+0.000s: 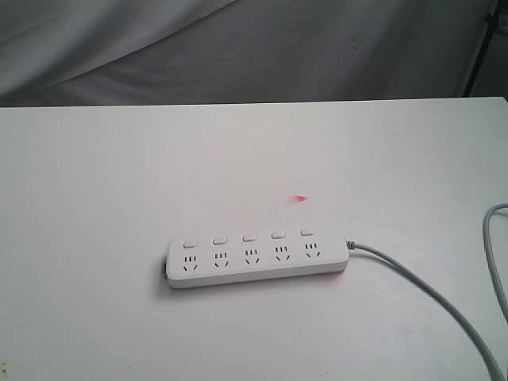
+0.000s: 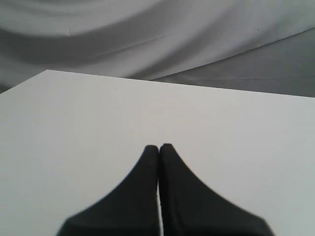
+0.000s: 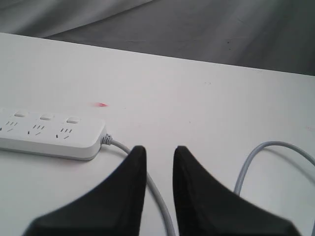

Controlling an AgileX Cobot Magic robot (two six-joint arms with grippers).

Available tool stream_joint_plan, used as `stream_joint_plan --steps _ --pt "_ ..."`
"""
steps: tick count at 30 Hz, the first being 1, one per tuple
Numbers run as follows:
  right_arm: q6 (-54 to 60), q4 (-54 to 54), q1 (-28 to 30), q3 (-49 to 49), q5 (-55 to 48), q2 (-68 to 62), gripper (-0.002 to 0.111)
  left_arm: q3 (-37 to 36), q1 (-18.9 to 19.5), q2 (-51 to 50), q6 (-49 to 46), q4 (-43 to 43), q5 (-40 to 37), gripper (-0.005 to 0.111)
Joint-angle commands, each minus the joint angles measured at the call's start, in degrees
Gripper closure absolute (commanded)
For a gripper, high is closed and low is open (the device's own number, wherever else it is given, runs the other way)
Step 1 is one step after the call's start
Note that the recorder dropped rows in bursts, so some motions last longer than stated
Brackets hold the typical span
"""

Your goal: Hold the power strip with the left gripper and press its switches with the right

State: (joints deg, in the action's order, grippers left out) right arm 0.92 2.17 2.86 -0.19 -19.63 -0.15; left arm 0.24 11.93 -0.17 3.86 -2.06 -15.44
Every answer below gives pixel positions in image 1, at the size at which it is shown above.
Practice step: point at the black tripod stand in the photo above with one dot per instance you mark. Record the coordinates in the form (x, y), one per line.
(487, 76)

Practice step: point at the white five-outlet power strip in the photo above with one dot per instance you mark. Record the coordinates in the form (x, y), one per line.
(254, 255)

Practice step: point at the grey backdrop cloth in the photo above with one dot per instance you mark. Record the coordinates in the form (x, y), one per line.
(118, 53)

